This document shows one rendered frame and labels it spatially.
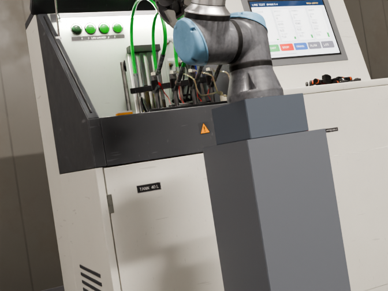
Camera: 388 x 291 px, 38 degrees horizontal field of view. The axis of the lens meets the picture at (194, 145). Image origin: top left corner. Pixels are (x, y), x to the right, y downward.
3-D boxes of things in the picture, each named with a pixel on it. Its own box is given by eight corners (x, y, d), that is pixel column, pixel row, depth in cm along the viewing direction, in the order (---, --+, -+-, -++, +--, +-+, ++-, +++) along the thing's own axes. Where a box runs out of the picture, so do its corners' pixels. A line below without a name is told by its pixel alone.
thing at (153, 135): (107, 166, 182) (99, 117, 183) (103, 167, 186) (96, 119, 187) (269, 141, 208) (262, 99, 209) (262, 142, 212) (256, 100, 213)
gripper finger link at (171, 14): (187, 44, 161) (176, 19, 164) (185, 32, 155) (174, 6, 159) (176, 47, 161) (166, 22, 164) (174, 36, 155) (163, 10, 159)
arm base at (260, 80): (295, 93, 148) (289, 56, 148) (246, 99, 141) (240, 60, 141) (264, 103, 161) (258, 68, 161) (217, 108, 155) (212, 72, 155)
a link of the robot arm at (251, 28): (282, 59, 150) (273, 8, 150) (242, 60, 142) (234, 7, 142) (253, 68, 160) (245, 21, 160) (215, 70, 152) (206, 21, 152)
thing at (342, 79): (319, 86, 227) (317, 73, 227) (303, 90, 237) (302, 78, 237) (363, 81, 237) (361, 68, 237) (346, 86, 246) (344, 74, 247)
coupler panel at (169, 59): (173, 97, 249) (162, 28, 250) (170, 98, 252) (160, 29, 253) (199, 94, 255) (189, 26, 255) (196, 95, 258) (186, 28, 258)
